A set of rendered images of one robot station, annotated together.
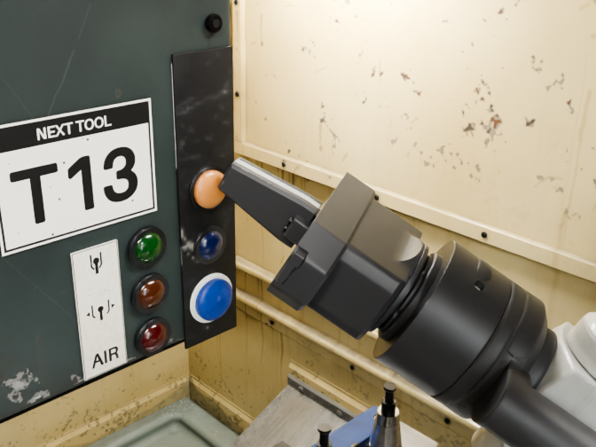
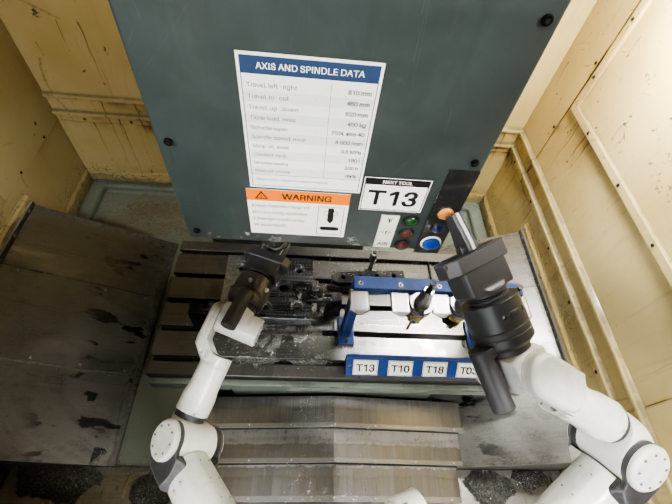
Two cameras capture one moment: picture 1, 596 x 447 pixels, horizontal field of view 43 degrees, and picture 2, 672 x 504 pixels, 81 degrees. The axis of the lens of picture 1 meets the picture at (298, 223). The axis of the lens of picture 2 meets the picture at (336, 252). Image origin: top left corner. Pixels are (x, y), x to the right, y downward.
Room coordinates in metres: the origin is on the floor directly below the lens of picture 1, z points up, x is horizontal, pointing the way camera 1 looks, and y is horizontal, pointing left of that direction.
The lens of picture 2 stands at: (0.02, -0.07, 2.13)
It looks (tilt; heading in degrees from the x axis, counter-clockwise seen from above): 55 degrees down; 37
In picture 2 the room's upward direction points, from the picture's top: 9 degrees clockwise
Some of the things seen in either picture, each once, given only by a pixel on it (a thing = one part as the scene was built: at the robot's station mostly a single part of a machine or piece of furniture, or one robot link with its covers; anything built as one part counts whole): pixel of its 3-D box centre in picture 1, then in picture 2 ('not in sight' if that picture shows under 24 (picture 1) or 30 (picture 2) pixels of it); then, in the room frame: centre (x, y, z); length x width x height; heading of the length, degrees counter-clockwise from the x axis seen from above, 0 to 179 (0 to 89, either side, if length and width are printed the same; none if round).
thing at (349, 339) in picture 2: not in sight; (351, 311); (0.50, 0.20, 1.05); 0.10 x 0.05 x 0.30; 45
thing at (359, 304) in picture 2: not in sight; (359, 302); (0.46, 0.16, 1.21); 0.07 x 0.05 x 0.01; 45
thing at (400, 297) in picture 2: not in sight; (400, 304); (0.54, 0.08, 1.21); 0.07 x 0.05 x 0.01; 45
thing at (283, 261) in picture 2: not in sight; (259, 274); (0.31, 0.37, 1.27); 0.13 x 0.12 x 0.10; 116
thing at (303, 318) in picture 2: not in sight; (268, 289); (0.40, 0.47, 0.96); 0.29 x 0.23 x 0.05; 135
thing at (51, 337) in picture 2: not in sight; (94, 321); (-0.07, 0.88, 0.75); 0.89 x 0.67 x 0.26; 45
